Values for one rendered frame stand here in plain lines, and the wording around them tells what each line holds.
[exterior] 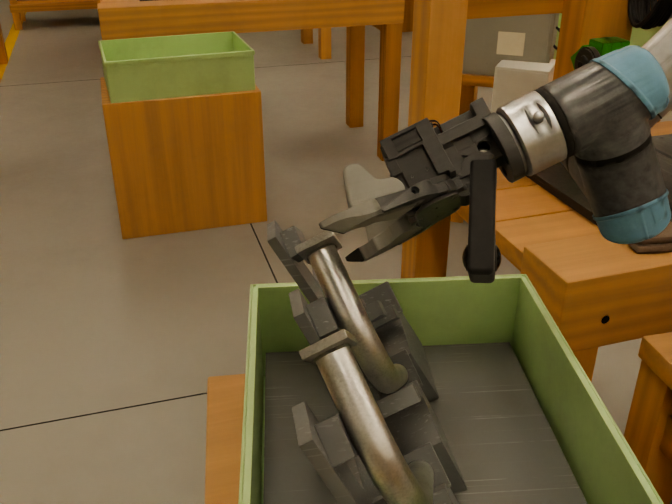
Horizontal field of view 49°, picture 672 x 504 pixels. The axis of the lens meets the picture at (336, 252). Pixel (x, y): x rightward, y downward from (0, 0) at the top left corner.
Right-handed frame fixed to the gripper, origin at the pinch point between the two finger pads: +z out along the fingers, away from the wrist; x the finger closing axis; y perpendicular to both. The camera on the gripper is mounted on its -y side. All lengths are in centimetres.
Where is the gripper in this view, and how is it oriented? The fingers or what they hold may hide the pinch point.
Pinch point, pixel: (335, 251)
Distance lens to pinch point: 74.3
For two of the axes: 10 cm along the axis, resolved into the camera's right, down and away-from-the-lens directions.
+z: -9.0, 4.4, 0.7
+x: -1.7, -2.1, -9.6
